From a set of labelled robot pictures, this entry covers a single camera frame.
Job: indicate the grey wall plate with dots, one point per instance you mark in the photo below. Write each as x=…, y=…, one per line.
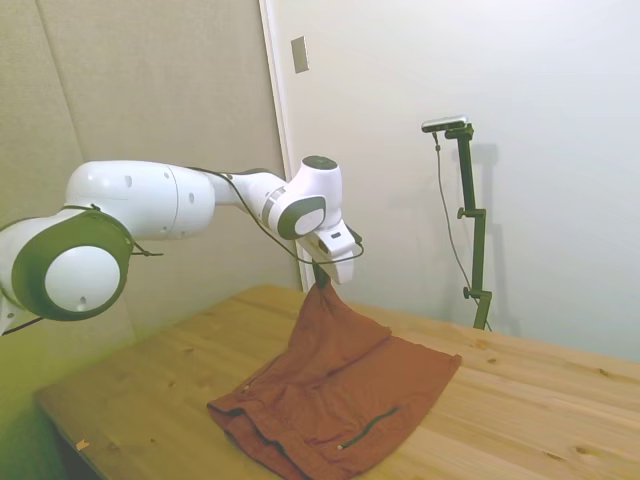
x=300, y=55

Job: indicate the rust brown shorts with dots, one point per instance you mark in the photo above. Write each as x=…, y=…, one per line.
x=350, y=390

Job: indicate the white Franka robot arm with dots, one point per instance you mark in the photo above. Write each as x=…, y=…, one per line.
x=140, y=200

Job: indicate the small orange scrap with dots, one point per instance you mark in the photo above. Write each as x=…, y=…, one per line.
x=82, y=444

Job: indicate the white door frame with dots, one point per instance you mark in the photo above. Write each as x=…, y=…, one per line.
x=282, y=125

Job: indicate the dark green camera stand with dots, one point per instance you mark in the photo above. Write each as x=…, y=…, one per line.
x=472, y=200

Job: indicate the grey exterior camera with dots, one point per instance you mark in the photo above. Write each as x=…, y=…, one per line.
x=445, y=123

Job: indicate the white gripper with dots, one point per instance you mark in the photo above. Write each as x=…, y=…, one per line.
x=340, y=267

